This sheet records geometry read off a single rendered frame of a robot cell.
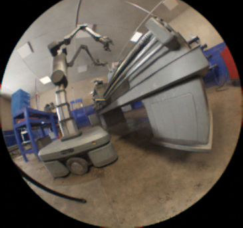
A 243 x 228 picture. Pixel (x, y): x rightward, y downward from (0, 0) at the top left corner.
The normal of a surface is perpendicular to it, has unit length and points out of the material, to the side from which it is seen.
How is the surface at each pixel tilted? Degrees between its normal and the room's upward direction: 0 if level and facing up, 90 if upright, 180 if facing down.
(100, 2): 180
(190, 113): 90
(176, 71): 90
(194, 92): 90
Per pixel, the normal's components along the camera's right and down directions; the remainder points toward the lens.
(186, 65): -0.86, 0.28
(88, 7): 0.33, 0.95
